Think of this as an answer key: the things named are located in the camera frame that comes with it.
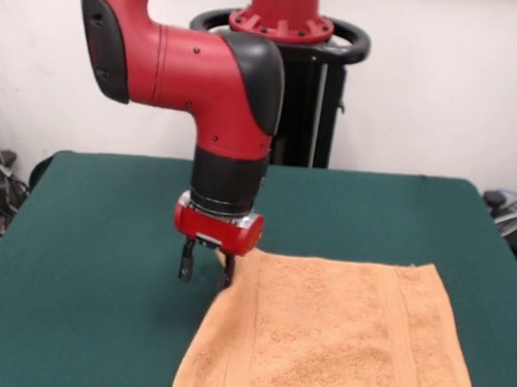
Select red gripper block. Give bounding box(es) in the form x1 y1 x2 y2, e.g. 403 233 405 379
167 190 267 293

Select tan terry towel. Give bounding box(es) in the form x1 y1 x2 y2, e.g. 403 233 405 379
170 244 491 387

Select dark green table cloth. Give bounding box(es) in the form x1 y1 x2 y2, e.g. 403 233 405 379
0 146 517 387

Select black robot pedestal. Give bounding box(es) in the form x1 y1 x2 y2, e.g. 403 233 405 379
181 5 374 172

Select grey and blue cables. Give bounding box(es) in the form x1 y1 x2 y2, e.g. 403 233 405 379
479 185 517 239

